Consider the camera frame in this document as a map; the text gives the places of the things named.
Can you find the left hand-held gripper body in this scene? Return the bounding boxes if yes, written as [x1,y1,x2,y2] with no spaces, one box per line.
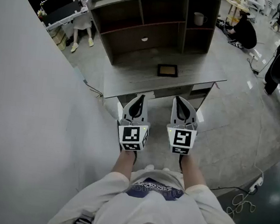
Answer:
[113,116,152,167]

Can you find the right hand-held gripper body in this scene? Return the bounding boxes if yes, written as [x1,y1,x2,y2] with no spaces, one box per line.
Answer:
[161,119,199,175]

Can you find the dark framed picture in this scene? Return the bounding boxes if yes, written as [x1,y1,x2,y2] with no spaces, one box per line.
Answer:
[156,62,180,79]

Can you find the person's left forearm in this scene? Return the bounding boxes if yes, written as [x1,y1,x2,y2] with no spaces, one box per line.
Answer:
[110,148,138,183]

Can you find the person's right forearm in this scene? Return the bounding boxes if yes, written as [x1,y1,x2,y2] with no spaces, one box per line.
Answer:
[177,153,211,194]

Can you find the wooden desk shelf unit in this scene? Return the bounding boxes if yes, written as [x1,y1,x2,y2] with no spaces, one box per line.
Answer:
[79,0,222,76]

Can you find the person's white printed t-shirt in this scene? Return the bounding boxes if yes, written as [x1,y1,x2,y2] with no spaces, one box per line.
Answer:
[46,158,252,224]

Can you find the white mug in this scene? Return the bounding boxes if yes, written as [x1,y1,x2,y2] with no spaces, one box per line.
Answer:
[192,11,209,26]

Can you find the woven basket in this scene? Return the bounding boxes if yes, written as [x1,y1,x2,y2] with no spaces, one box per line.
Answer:
[46,27,70,52]

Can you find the white office table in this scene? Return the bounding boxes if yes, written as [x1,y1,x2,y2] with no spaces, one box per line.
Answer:
[45,5,92,37]

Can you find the black monitor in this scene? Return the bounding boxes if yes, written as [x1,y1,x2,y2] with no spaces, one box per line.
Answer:
[39,0,74,18]
[41,0,83,30]

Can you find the round yellow wooden table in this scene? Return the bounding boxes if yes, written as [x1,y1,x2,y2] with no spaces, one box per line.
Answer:
[222,0,252,24]

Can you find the black floor cable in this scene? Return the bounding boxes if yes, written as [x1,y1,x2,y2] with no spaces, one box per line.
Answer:
[245,44,276,77]
[210,184,257,197]

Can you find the white coiled cable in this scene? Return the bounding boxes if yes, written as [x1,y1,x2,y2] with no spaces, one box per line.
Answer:
[225,191,258,223]

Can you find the grey harness strap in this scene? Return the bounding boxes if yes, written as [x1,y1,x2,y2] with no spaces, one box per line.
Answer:
[73,208,95,224]

